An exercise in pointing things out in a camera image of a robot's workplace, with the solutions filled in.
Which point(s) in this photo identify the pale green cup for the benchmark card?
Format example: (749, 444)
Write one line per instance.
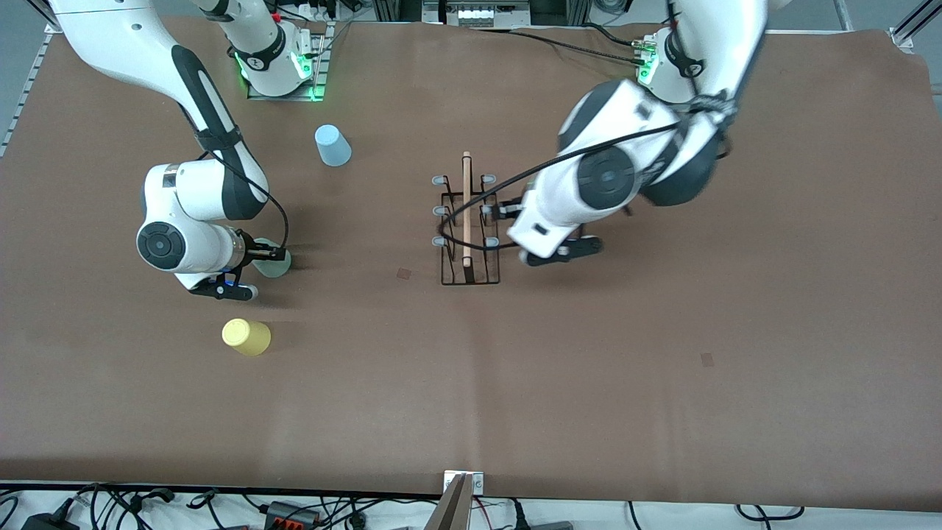
(276, 269)

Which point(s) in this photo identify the yellow cup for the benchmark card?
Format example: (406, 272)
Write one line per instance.
(246, 337)

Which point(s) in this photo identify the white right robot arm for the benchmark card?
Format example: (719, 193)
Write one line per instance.
(110, 44)

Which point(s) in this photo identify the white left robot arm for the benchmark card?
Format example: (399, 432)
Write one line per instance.
(662, 110)

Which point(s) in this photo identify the light blue cup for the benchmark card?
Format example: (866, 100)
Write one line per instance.
(333, 147)

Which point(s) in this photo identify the brown table mat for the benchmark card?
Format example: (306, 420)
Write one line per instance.
(515, 405)

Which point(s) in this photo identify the white power strip with plugs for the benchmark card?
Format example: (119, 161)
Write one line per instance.
(316, 11)

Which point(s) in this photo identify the black orange connector box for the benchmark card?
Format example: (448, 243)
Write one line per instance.
(291, 513)

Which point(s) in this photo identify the black power adapter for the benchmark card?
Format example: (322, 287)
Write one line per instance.
(48, 523)

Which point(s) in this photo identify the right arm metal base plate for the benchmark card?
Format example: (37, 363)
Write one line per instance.
(287, 96)

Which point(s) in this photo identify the silver clamp bracket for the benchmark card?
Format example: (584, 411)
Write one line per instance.
(477, 482)

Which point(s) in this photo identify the aluminium frame rail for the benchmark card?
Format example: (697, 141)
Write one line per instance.
(24, 96)
(904, 37)

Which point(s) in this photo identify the grey metal post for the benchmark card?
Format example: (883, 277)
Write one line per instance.
(450, 511)

